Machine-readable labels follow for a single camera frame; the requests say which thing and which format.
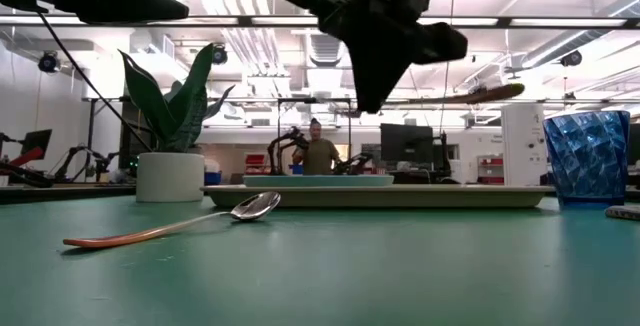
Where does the dark cabinet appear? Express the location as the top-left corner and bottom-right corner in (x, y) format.
(118, 96), (154, 172)

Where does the white plant pot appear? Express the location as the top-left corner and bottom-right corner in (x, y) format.
(135, 151), (206, 204)

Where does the teal round plate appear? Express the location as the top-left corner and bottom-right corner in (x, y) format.
(242, 174), (395, 189)

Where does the person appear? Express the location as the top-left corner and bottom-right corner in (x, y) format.
(292, 117), (342, 176)

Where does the white pillar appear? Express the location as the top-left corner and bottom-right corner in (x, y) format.
(500, 102), (549, 188)

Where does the green artificial plant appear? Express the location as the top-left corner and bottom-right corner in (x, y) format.
(118, 43), (236, 154)

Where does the small black monitor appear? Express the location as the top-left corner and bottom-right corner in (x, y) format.
(19, 128), (53, 161)

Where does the orange-handled metal spoon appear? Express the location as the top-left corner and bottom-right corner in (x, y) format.
(62, 190), (282, 250)

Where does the shelf with red bins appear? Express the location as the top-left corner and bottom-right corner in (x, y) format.
(476, 154), (505, 186)

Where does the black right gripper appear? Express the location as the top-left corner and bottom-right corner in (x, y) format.
(277, 0), (469, 115)

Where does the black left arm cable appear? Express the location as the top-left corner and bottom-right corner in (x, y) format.
(35, 9), (154, 153)

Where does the red storage bin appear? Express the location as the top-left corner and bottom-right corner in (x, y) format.
(244, 153), (266, 175)

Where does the blue faceted plastic cup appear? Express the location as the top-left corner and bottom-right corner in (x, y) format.
(542, 110), (632, 211)

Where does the large black monitor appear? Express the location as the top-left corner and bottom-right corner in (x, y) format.
(379, 123), (435, 166)

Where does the beige plastic tray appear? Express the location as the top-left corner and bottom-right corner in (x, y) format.
(202, 184), (555, 210)

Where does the Acadia picture book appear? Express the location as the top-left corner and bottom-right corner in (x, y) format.
(604, 204), (640, 223)

